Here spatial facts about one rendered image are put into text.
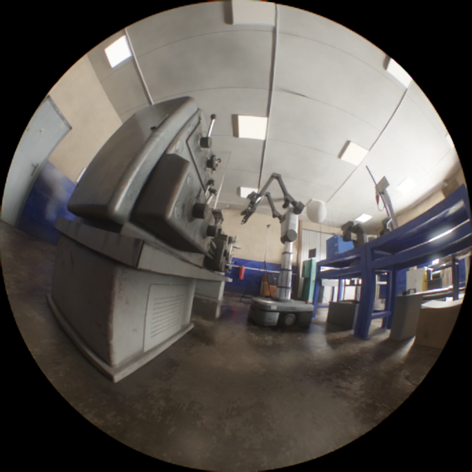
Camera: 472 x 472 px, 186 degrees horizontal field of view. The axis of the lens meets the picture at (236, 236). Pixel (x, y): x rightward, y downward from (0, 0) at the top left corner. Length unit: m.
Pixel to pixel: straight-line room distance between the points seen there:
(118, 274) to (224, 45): 3.10
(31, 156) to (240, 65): 3.89
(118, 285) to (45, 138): 3.55
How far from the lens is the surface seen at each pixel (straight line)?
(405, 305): 1.43
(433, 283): 5.02
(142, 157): 0.53
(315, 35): 3.11
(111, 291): 0.46
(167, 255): 0.44
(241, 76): 3.04
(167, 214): 0.43
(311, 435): 0.54
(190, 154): 0.82
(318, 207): 4.89
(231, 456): 0.46
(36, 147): 3.72
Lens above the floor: 0.42
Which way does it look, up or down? 18 degrees up
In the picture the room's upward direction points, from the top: 10 degrees clockwise
